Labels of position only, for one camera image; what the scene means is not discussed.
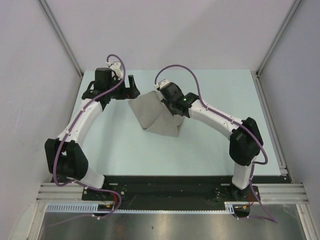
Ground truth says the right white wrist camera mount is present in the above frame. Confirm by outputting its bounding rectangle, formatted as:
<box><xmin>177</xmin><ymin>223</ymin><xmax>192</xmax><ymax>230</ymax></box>
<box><xmin>154</xmin><ymin>79</ymin><xmax>171</xmax><ymax>91</ymax></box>

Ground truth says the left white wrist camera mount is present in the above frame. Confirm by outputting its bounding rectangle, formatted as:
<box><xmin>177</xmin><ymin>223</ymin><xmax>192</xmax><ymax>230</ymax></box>
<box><xmin>105</xmin><ymin>61</ymin><xmax>124</xmax><ymax>79</ymax></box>

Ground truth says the aluminium front rail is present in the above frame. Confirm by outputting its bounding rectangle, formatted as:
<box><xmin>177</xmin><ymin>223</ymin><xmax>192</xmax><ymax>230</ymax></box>
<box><xmin>36</xmin><ymin>183</ymin><xmax>309</xmax><ymax>204</ymax></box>

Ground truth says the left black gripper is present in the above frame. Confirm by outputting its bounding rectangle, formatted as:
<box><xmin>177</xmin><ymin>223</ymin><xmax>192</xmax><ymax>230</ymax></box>
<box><xmin>106</xmin><ymin>75</ymin><xmax>139</xmax><ymax>100</ymax></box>

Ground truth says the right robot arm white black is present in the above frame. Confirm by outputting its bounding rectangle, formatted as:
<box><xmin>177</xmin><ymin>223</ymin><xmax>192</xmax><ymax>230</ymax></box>
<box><xmin>154</xmin><ymin>79</ymin><xmax>263</xmax><ymax>201</ymax></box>

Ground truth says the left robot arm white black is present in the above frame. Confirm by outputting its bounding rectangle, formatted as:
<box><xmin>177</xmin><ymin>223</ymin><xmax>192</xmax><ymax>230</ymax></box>
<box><xmin>44</xmin><ymin>61</ymin><xmax>140</xmax><ymax>200</ymax></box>

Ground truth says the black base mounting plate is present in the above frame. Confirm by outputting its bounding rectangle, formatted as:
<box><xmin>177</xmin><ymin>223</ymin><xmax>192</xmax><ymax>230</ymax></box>
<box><xmin>49</xmin><ymin>174</ymin><xmax>293</xmax><ymax>212</ymax></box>

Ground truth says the left aluminium frame post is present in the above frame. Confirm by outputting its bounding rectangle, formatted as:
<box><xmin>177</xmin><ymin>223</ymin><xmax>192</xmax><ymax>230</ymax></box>
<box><xmin>36</xmin><ymin>0</ymin><xmax>84</xmax><ymax>79</ymax></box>

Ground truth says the grey cloth napkin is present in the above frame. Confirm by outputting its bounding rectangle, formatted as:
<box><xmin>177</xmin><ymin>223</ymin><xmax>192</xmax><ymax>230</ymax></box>
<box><xmin>128</xmin><ymin>91</ymin><xmax>185</xmax><ymax>138</ymax></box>

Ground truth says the right aluminium frame post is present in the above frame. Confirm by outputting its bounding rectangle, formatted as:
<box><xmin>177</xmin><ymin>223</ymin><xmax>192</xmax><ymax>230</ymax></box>
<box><xmin>255</xmin><ymin>0</ymin><xmax>304</xmax><ymax>77</ymax></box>

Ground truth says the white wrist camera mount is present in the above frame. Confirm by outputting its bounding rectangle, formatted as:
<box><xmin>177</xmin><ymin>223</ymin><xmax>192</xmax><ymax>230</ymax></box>
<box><xmin>154</xmin><ymin>79</ymin><xmax>171</xmax><ymax>91</ymax></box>
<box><xmin>105</xmin><ymin>61</ymin><xmax>124</xmax><ymax>79</ymax></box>

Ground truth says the aluminium frame post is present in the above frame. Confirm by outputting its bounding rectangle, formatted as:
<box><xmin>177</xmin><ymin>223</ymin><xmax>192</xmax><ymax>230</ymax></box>
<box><xmin>255</xmin><ymin>0</ymin><xmax>304</xmax><ymax>77</ymax></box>
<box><xmin>36</xmin><ymin>0</ymin><xmax>84</xmax><ymax>79</ymax></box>

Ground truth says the white slotted cable duct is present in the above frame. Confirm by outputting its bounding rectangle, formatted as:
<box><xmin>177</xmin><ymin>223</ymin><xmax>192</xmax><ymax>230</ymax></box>
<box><xmin>46</xmin><ymin>203</ymin><xmax>235</xmax><ymax>215</ymax></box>

